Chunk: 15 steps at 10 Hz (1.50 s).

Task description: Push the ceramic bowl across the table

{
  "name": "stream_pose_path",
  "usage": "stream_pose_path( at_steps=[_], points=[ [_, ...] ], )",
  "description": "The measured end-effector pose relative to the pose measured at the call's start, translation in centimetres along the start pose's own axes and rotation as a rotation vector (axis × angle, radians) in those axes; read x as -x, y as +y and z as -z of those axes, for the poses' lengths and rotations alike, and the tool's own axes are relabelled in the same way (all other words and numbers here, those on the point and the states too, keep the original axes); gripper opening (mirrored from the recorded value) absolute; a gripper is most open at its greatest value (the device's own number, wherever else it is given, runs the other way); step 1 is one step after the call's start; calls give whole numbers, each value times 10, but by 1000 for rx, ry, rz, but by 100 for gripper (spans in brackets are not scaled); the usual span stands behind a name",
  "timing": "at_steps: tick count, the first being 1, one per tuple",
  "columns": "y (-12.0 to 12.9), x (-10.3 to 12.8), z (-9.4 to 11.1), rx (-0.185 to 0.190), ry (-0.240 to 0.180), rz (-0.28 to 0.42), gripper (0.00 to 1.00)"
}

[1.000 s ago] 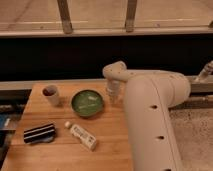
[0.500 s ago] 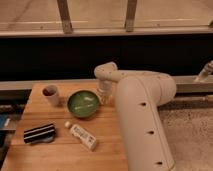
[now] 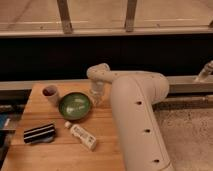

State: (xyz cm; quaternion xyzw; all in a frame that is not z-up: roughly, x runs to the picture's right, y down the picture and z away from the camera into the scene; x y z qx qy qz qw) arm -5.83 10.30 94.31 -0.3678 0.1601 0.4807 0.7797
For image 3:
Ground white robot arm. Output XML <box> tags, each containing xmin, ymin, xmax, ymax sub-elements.
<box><xmin>87</xmin><ymin>63</ymin><xmax>175</xmax><ymax>171</ymax></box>

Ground white plastic bottle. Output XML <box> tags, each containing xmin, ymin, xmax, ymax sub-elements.
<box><xmin>64</xmin><ymin>121</ymin><xmax>97</xmax><ymax>151</ymax></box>

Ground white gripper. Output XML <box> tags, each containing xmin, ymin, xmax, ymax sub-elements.
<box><xmin>91</xmin><ymin>81</ymin><xmax>104</xmax><ymax>107</ymax></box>

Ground blue object at left edge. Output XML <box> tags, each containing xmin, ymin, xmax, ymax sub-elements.
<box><xmin>0</xmin><ymin>114</ymin><xmax>10</xmax><ymax>133</ymax></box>

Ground green ceramic bowl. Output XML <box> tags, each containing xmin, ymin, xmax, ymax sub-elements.
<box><xmin>58</xmin><ymin>92</ymin><xmax>92</xmax><ymax>120</ymax></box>

